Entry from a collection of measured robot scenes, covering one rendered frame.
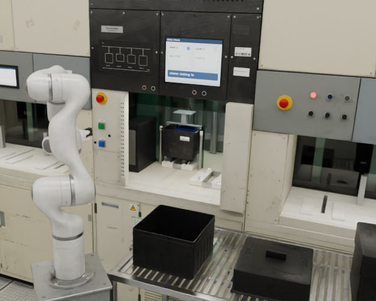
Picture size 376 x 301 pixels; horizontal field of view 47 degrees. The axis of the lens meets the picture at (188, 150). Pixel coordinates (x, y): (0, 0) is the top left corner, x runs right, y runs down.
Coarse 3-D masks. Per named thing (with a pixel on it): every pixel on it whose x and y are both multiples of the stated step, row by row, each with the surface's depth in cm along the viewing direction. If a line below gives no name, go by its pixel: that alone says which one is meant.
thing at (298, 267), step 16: (256, 240) 185; (240, 256) 172; (256, 256) 172; (272, 256) 171; (288, 256) 173; (304, 256) 174; (240, 272) 162; (256, 272) 161; (272, 272) 162; (288, 272) 162; (304, 272) 163; (240, 288) 164; (256, 288) 162; (272, 288) 160; (288, 288) 158; (304, 288) 156
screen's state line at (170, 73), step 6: (168, 72) 209; (174, 72) 208; (180, 72) 207; (186, 72) 206; (192, 72) 205; (198, 72) 204; (204, 72) 203; (192, 78) 206; (198, 78) 205; (204, 78) 204; (210, 78) 203; (216, 78) 202
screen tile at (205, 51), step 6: (198, 48) 201; (204, 48) 200; (210, 48) 199; (198, 54) 202; (204, 54) 201; (210, 54) 200; (216, 54) 199; (198, 60) 202; (216, 60) 199; (198, 66) 203; (204, 66) 202; (210, 66) 201; (216, 66) 200
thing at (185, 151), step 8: (176, 112) 265; (184, 112) 266; (192, 112) 267; (184, 120) 268; (168, 128) 274; (200, 128) 266; (168, 136) 265; (176, 136) 263; (184, 136) 261; (192, 136) 259; (168, 144) 267; (176, 144) 265; (184, 144) 263; (192, 144) 261; (168, 152) 268; (176, 152) 266; (184, 152) 264; (192, 152) 262; (192, 160) 264
